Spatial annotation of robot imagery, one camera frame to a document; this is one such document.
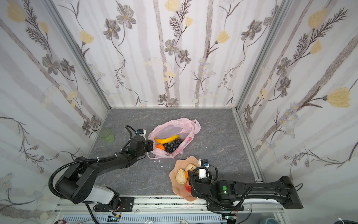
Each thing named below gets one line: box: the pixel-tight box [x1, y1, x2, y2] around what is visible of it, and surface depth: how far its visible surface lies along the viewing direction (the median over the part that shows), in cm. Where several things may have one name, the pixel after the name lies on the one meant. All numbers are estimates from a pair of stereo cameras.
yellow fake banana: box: [154, 134, 180, 145], surface depth 98 cm
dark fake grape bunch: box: [163, 138, 183, 154], surface depth 95 cm
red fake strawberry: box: [185, 178, 192, 194], surface depth 77 cm
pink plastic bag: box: [147, 118, 202, 160], surface depth 95 cm
